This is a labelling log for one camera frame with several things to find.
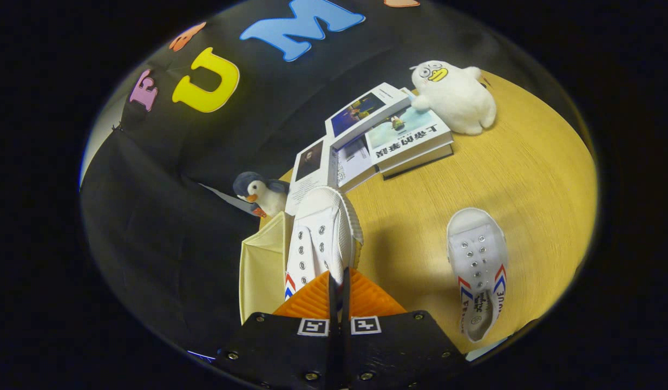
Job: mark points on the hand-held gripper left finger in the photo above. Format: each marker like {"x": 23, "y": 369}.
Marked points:
{"x": 280, "y": 352}

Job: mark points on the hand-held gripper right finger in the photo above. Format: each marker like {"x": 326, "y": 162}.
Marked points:
{"x": 399, "y": 352}

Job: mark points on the cream fabric storage box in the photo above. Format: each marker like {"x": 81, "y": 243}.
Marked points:
{"x": 261, "y": 265}

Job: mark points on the white canvas shoe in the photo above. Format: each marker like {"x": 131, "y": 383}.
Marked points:
{"x": 477, "y": 260}
{"x": 323, "y": 233}

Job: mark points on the grey penguin plush toy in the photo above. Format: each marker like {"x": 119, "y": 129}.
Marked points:
{"x": 261, "y": 192}

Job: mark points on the black backdrop cloth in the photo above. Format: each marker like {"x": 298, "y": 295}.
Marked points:
{"x": 166, "y": 227}

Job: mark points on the thin white book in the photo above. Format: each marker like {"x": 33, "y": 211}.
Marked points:
{"x": 353, "y": 162}

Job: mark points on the thick book with teal cover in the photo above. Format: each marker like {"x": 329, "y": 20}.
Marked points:
{"x": 410, "y": 141}

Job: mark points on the white book with dark picture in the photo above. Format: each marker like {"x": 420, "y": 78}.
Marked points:
{"x": 361, "y": 111}

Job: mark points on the white duck plush toy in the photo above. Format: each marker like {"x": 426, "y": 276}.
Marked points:
{"x": 458, "y": 100}

